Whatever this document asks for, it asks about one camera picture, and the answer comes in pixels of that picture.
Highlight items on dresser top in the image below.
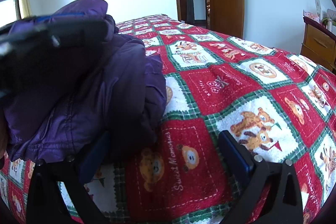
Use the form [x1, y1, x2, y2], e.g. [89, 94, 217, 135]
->
[303, 0, 335, 34]

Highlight red patchwork bear bedspread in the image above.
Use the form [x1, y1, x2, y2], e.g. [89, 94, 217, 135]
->
[1, 15, 335, 223]

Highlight window with dark frame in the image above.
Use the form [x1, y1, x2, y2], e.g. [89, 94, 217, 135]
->
[0, 0, 21, 27]

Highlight wooden dresser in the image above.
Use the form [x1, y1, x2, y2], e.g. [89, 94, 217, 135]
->
[300, 16, 335, 74]

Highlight purple quilted jacket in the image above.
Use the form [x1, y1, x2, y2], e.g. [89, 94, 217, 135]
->
[3, 0, 168, 164]

